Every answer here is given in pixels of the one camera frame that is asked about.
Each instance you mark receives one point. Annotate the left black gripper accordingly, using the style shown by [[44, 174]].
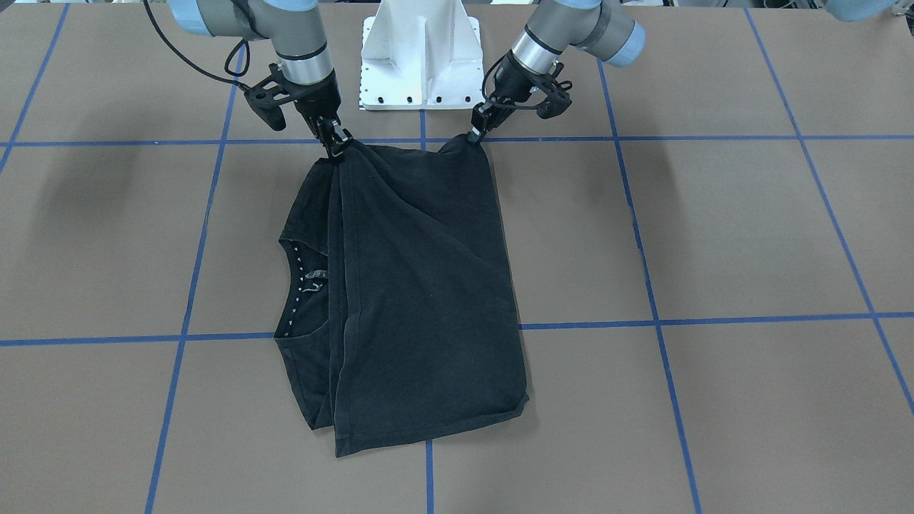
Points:
[[513, 81]]

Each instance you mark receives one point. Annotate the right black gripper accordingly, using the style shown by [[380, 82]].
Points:
[[317, 99]]

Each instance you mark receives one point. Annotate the black graphic t-shirt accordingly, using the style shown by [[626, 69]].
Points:
[[400, 324]]

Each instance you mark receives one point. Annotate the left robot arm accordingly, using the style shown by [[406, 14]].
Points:
[[602, 29]]

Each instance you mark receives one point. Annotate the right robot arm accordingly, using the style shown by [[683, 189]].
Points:
[[304, 73]]

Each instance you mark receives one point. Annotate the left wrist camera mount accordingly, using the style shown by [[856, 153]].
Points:
[[556, 100]]

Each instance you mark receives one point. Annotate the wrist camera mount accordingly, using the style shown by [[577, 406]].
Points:
[[556, 100], [267, 97]]

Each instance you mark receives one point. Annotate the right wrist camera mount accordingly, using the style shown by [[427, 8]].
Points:
[[267, 97]]

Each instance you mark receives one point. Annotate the white camera mast with base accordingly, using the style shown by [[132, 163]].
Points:
[[421, 55]]

